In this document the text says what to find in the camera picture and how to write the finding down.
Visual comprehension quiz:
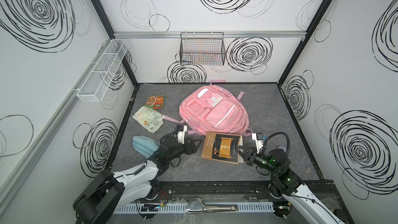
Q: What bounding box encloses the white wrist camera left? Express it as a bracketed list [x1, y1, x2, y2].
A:
[175, 125, 188, 144]

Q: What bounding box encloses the white mesh wall shelf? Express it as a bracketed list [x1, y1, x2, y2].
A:
[77, 39, 129, 102]

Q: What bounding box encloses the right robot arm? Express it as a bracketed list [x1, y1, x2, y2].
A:
[235, 146, 343, 224]

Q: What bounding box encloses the black wire wall basket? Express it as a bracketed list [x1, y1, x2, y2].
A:
[179, 32, 227, 66]

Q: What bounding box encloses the white slotted cable duct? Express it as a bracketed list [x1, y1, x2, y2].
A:
[113, 201, 276, 215]

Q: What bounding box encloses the white green spout pouch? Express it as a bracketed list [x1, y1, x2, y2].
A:
[133, 106, 163, 133]

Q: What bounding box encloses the pink student backpack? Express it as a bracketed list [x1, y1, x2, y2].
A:
[162, 84, 253, 136]

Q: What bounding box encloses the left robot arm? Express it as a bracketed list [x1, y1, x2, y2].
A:
[73, 136, 203, 224]

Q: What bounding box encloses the brown and black book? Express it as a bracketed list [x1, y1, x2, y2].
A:
[201, 132, 243, 164]

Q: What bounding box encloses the lilac glasses case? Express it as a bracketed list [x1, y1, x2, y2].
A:
[277, 145, 287, 152]

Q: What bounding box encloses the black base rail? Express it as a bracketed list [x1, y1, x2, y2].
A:
[149, 180, 338, 200]

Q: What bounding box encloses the orange green food packet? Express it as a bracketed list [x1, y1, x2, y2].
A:
[144, 95, 165, 110]

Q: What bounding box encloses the light blue pencil pouch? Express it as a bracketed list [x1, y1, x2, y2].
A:
[132, 135, 160, 158]

